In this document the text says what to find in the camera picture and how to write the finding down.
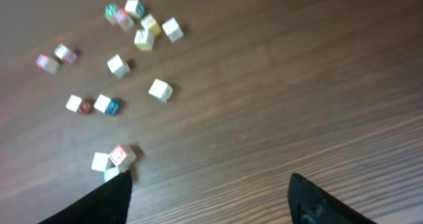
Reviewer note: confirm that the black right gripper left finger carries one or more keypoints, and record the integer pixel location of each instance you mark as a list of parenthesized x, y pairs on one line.
[(107, 204)]

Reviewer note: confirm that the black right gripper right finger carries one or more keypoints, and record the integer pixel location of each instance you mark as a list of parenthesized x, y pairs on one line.
[(310, 204)]

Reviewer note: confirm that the green letter B pineapple block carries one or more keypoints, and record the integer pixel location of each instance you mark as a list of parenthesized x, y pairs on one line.
[(110, 173)]

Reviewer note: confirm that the green letter V block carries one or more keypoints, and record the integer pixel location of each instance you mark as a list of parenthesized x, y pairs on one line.
[(100, 162)]

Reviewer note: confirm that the red letter U block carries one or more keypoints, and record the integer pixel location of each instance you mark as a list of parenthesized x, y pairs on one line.
[(122, 156)]

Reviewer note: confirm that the blue letter P yarn block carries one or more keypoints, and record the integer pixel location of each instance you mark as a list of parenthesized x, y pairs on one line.
[(106, 105)]

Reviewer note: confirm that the yellow letter C block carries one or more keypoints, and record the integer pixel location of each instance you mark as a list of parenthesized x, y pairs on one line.
[(79, 105)]

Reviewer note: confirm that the letter A soccer block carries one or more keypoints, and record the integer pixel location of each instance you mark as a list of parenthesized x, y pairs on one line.
[(161, 90)]

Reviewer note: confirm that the white picture block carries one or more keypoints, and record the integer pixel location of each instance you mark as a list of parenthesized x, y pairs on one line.
[(118, 66)]

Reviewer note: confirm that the white red-sided block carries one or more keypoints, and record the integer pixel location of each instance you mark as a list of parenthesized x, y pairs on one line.
[(65, 54)]

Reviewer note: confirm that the red letter I block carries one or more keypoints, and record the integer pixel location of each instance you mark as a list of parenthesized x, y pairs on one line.
[(47, 63)]

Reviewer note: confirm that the yellow-sided picture block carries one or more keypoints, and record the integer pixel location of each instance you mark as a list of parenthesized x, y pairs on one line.
[(144, 40)]

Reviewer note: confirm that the red letter V block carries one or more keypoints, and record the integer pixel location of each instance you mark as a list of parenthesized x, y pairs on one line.
[(123, 19)]

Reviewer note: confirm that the white red-edged right block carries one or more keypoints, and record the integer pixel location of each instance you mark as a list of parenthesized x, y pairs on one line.
[(172, 29)]

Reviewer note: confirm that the yellow-edged top block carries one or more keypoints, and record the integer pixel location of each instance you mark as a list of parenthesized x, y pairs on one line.
[(150, 24)]

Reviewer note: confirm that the green letter N block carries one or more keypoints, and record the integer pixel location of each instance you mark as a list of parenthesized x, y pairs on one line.
[(109, 13)]

